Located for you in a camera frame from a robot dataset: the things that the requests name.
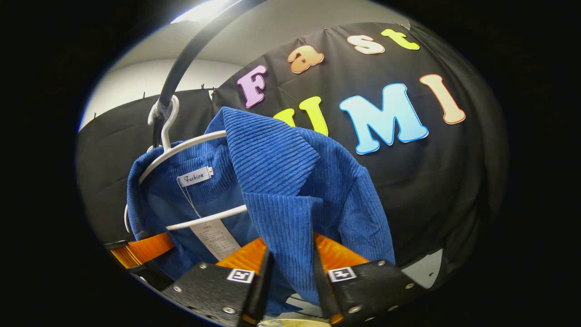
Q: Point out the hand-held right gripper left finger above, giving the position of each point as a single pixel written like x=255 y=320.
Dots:
x=261 y=290

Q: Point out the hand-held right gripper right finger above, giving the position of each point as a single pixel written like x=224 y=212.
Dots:
x=324 y=290

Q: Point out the white plastic hanger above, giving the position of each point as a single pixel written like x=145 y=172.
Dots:
x=204 y=218

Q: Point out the black backdrop cloth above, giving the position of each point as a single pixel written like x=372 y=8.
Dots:
x=431 y=181

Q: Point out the beige laundry hamper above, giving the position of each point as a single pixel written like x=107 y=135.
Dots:
x=295 y=323

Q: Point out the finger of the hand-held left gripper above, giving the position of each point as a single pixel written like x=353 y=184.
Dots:
x=145 y=250

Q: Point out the black metal clothes rack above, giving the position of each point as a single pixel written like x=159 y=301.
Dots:
x=184 y=59

